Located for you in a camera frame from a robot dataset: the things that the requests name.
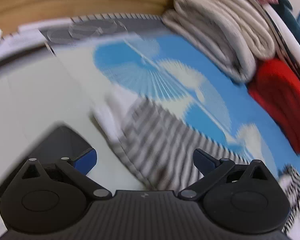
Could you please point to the folded beige blanket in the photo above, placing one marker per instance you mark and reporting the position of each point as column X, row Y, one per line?
column 231, row 33

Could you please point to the blue white patterned bedspread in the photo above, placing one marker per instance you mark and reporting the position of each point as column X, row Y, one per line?
column 57, row 76

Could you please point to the black white striped garment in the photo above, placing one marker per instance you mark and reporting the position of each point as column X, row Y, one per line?
column 157, row 146

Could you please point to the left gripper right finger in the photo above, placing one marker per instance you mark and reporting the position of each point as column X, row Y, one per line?
column 240, row 198

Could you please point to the black smartphone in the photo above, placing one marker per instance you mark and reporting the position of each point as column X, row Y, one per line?
column 60, row 141

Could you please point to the folded white clothes stack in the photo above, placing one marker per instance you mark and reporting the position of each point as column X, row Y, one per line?
column 288, row 48

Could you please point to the red folded blanket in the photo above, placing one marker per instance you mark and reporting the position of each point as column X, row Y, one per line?
column 276, row 88

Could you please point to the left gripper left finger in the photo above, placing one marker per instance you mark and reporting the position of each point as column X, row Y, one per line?
column 48, row 198

